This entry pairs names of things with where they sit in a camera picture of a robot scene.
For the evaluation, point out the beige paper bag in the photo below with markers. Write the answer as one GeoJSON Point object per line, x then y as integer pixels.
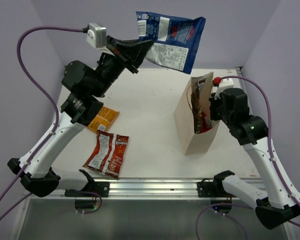
{"type": "Point", "coordinates": [192, 143]}

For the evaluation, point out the orange snack bag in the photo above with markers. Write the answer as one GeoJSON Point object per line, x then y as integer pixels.
{"type": "Point", "coordinates": [103, 120]}

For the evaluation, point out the brown snack bag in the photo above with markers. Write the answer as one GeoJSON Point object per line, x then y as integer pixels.
{"type": "Point", "coordinates": [196, 84]}

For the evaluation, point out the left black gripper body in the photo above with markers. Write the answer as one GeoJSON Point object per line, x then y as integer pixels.
{"type": "Point", "coordinates": [110, 69]}

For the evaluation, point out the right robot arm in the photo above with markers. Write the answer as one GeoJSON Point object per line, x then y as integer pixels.
{"type": "Point", "coordinates": [280, 201]}

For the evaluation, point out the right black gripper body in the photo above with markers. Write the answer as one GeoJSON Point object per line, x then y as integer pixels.
{"type": "Point", "coordinates": [217, 111]}

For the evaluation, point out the right black base bracket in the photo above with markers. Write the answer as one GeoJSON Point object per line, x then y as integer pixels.
{"type": "Point", "coordinates": [210, 189]}

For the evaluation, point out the red Doritos bag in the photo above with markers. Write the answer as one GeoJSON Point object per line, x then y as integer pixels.
{"type": "Point", "coordinates": [108, 155]}

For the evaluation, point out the pink snack bag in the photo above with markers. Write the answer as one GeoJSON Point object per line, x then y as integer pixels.
{"type": "Point", "coordinates": [205, 123]}

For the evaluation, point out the black base bracket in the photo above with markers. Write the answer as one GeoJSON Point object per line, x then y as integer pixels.
{"type": "Point", "coordinates": [100, 187]}
{"type": "Point", "coordinates": [210, 189]}

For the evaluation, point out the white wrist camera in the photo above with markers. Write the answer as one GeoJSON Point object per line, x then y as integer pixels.
{"type": "Point", "coordinates": [222, 84]}
{"type": "Point", "coordinates": [96, 37]}

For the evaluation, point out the blue Burts crisps bag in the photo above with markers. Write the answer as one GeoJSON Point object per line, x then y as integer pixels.
{"type": "Point", "coordinates": [175, 39]}

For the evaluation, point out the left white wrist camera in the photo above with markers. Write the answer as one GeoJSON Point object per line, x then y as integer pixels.
{"type": "Point", "coordinates": [96, 37]}

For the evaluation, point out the aluminium mounting rail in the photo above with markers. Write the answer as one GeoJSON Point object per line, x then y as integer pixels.
{"type": "Point", "coordinates": [149, 188]}

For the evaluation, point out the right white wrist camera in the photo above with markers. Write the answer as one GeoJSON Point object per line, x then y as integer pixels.
{"type": "Point", "coordinates": [222, 84]}

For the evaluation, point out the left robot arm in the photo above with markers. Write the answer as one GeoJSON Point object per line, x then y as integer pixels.
{"type": "Point", "coordinates": [86, 85]}

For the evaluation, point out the left black base bracket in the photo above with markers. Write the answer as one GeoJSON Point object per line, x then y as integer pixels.
{"type": "Point", "coordinates": [100, 187]}

